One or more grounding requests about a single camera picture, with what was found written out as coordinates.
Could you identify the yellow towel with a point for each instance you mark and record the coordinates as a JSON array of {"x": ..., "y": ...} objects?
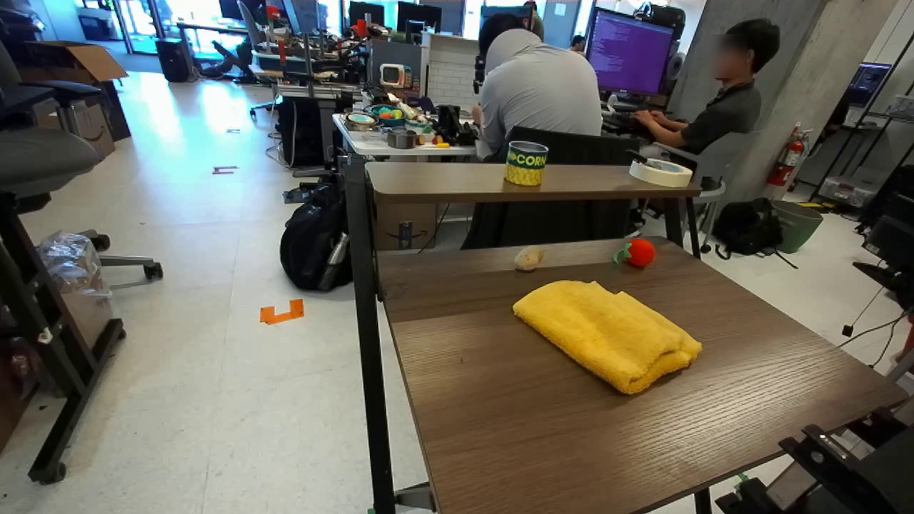
[{"x": 609, "y": 333}]

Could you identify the red toy strawberry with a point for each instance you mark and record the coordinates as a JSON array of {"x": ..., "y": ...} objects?
[{"x": 639, "y": 253}]

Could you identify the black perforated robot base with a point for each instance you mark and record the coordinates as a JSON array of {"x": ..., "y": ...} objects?
[{"x": 829, "y": 478}]

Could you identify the wooden side desk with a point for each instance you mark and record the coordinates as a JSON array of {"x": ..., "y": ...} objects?
[{"x": 462, "y": 184}]

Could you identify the small beige potato toy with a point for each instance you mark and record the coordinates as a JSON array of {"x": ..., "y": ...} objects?
[{"x": 529, "y": 257}]

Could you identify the yellow green labelled can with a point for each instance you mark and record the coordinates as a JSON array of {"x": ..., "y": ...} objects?
[{"x": 528, "y": 161}]

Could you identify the black backpack on floor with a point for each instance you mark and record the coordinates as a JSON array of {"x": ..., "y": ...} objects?
[{"x": 315, "y": 241}]

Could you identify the person in grey shirt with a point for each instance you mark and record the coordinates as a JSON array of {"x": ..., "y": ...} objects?
[{"x": 529, "y": 83}]

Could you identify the orange floor tape marker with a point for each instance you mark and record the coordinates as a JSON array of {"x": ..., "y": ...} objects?
[{"x": 273, "y": 315}]

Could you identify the white tape roll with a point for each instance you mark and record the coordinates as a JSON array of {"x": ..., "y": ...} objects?
[{"x": 662, "y": 171}]

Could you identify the purple computer monitor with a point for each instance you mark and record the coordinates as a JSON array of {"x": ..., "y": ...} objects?
[{"x": 630, "y": 54}]

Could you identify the red fire extinguisher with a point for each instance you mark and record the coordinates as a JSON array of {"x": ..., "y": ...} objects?
[{"x": 790, "y": 157}]

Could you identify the green bin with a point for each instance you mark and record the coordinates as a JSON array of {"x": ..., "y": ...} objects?
[{"x": 796, "y": 223}]

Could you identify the seated person in dark shirt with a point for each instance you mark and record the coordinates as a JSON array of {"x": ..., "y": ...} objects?
[{"x": 732, "y": 54}]

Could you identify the cardboard box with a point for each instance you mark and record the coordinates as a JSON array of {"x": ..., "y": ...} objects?
[{"x": 78, "y": 70}]

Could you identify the grey swivel chair left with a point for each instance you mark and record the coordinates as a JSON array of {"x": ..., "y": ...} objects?
[{"x": 33, "y": 167}]

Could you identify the black bag near wall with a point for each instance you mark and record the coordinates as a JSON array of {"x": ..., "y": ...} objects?
[{"x": 746, "y": 228}]

